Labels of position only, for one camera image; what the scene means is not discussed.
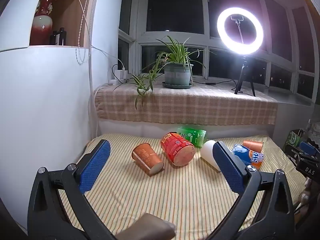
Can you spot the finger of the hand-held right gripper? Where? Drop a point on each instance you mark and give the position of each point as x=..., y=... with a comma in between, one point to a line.
x=307, y=148

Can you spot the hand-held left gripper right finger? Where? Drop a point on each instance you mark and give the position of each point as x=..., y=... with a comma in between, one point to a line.
x=230, y=168

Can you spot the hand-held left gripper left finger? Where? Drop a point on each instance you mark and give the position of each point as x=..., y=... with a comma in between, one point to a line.
x=96, y=163

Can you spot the blue and orange printed cup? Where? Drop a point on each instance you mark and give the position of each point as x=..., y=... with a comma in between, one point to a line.
x=246, y=156

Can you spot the white paper cup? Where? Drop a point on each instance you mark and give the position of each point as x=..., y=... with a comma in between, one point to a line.
x=208, y=152

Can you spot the plain orange paper cup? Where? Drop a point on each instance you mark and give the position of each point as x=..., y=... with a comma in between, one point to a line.
x=253, y=145

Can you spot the brown paper cup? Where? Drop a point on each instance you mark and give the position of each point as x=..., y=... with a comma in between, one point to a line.
x=146, y=158

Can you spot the red noodle cup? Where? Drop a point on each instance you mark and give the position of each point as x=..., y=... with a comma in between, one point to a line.
x=176, y=147

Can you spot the person's right hand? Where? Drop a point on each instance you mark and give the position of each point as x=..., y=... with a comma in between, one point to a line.
x=305, y=196

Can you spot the green carton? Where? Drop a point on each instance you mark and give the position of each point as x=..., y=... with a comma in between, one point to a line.
x=296, y=138

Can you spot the lace cloth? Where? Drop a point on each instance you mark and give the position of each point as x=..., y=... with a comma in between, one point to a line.
x=314, y=131

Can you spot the striped bed sheet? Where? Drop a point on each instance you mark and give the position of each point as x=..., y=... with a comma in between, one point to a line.
x=155, y=200

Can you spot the checked cloth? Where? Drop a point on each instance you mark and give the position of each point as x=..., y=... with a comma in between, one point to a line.
x=195, y=105

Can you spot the white cabinet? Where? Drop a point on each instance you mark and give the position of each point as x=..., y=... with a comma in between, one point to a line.
x=45, y=100

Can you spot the brown rounded cushion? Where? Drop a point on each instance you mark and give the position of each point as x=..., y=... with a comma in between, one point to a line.
x=152, y=227

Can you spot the white power strip with chargers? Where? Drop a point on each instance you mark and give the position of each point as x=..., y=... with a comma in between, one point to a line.
x=122, y=75

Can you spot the black tripod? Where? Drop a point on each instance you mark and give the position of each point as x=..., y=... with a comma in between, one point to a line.
x=242, y=76

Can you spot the green pot saucer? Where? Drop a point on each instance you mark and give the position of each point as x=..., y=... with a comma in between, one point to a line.
x=177, y=86

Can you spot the spider plant in green pot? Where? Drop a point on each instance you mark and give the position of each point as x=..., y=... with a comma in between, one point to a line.
x=176, y=73

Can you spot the dark bottle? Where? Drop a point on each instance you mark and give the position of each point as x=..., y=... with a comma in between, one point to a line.
x=53, y=38
x=61, y=36

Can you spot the phone clamp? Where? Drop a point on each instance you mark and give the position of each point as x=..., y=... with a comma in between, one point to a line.
x=237, y=18

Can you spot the red and white vase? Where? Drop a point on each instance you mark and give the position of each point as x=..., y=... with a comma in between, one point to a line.
x=43, y=22

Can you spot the white window frame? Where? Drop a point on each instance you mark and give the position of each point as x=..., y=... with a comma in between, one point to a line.
x=205, y=43

